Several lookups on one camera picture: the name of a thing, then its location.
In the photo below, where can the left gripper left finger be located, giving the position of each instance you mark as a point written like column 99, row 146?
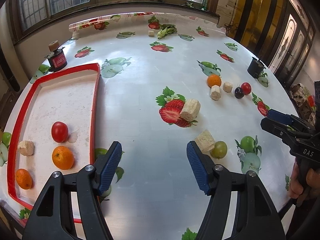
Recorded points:
column 52, row 214

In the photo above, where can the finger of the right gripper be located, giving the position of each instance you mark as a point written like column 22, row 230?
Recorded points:
column 279, row 130
column 277, row 119

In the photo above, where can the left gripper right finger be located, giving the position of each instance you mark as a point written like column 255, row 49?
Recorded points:
column 256, row 216

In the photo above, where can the red tomato with stem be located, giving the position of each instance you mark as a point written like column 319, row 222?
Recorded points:
column 246, row 88

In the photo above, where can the dark purple plum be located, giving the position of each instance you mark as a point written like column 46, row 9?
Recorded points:
column 239, row 93

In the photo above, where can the orange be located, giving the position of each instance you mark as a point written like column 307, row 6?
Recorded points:
column 62, row 157
column 214, row 80
column 23, row 179

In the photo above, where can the small beige block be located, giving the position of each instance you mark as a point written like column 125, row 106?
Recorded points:
column 227, row 87

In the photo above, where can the black motor with shaft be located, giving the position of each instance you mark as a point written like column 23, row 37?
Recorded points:
column 255, row 68

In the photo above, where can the red rimmed white tray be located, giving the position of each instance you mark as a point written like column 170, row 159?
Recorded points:
column 68, row 96

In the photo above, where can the fruit print tablecloth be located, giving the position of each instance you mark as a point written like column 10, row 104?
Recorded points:
column 158, row 197

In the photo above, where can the green bottle on windowsill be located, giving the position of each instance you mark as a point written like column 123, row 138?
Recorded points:
column 204, row 7

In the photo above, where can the green leafy vegetable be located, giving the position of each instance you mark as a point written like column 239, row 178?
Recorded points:
column 166, row 29

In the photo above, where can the small beige cube by vegetable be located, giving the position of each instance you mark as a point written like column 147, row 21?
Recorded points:
column 151, row 33

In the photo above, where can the black red motor with cork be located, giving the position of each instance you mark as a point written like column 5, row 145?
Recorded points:
column 56, row 57

